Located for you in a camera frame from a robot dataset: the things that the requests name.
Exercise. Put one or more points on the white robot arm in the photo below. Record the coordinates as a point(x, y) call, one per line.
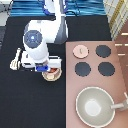
point(37, 34)

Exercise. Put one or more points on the black burner back right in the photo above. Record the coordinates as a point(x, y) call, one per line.
point(103, 51)

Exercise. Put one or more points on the black table mat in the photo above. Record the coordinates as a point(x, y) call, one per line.
point(26, 99)

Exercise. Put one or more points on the cream round plate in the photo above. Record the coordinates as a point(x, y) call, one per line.
point(50, 77)

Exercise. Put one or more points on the pink pot lid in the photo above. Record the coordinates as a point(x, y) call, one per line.
point(80, 51)

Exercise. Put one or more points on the small pink pot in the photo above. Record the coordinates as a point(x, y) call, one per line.
point(55, 71)

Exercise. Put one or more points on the pink toy stove top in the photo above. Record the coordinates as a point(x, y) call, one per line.
point(114, 84)

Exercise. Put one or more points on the black burner front left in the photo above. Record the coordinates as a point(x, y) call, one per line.
point(82, 69)

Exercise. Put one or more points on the large grey frying pan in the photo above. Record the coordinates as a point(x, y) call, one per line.
point(96, 108)

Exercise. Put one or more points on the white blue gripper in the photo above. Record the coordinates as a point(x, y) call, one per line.
point(28, 64)

